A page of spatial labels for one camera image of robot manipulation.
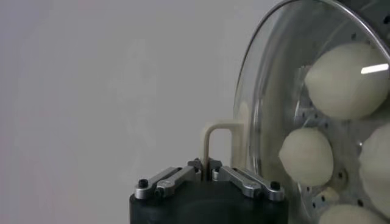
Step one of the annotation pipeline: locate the glass pot lid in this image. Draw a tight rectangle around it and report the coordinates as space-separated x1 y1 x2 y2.
200 0 390 224

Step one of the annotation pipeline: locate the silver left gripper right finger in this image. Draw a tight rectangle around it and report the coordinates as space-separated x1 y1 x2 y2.
208 158 286 203

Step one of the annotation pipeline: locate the white steamed baozi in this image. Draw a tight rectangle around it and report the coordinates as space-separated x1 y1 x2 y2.
278 127 335 187
304 41 390 120
318 203 389 224
358 123 390 219

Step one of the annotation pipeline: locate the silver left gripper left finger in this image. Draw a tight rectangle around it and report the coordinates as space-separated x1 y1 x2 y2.
133 158 204 201

